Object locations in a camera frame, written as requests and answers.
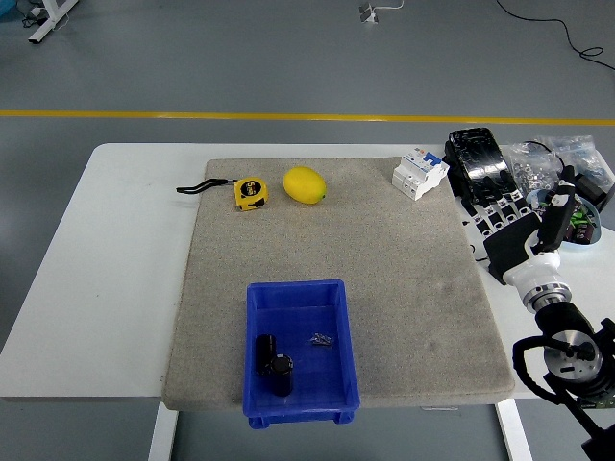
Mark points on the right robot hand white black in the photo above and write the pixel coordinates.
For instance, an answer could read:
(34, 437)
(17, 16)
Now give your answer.
(514, 245)

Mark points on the dark cylindrical battery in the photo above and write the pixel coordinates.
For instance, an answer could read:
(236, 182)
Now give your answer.
(282, 379)
(264, 353)

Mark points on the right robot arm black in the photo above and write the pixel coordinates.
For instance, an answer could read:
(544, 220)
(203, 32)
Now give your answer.
(567, 346)

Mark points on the black printed cylindrical battery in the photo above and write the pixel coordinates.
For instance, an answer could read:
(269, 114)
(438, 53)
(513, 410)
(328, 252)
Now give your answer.
(570, 233)
(583, 234)

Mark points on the small green battery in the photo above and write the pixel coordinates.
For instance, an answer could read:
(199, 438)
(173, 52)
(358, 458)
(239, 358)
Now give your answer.
(580, 218)

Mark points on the black wrapped box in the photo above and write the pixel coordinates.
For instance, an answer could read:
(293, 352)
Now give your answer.
(475, 153)

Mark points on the light blue bowl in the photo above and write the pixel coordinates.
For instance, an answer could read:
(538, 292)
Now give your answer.
(582, 246)

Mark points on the clear bag of metal nuts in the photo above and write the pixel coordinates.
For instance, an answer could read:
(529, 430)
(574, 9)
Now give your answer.
(528, 161)

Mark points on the large black power adapter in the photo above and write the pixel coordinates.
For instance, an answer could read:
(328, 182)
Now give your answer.
(593, 189)

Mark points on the clear plastic bag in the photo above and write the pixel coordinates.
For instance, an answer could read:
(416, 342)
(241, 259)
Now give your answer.
(583, 153)

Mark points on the white circuit breaker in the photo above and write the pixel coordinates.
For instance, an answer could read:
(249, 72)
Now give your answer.
(418, 175)

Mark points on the grey-brown mat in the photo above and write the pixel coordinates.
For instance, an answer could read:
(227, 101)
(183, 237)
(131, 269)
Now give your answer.
(336, 240)

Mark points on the white table leg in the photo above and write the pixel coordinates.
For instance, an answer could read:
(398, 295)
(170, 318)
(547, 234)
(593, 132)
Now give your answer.
(514, 432)
(161, 432)

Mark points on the small pile of screws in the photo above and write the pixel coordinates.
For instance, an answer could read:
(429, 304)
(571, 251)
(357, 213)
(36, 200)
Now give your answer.
(321, 339)

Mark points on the yellow lemon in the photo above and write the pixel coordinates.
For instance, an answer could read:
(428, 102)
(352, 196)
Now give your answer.
(304, 185)

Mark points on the blue plastic bin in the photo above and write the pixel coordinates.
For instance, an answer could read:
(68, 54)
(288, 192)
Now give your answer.
(317, 379)

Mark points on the yellow tape measure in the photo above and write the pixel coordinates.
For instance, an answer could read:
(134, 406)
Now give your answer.
(250, 192)

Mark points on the silver floor socket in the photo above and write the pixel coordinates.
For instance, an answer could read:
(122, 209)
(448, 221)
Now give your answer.
(369, 13)

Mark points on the blue object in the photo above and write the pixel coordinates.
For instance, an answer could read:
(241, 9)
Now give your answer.
(6, 7)

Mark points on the white desk frame leg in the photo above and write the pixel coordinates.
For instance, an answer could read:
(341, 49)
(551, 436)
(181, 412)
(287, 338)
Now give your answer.
(48, 21)

